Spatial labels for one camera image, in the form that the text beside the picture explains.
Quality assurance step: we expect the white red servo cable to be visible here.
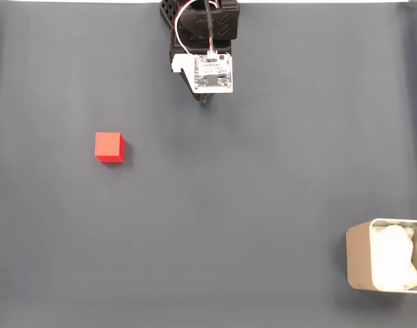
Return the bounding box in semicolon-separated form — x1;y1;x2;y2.
174;0;226;55

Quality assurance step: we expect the black camera cable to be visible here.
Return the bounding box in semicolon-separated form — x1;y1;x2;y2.
204;0;217;51

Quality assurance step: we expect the red cube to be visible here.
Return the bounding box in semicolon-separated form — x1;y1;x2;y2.
94;132;126;163

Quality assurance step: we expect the dark grey table mat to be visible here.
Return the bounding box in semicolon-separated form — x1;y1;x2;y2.
0;2;417;328

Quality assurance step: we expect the beige metal box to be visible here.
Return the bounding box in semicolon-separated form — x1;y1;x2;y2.
345;218;417;294

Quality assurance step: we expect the white camera board mount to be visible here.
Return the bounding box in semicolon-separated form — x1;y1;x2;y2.
172;50;234;94

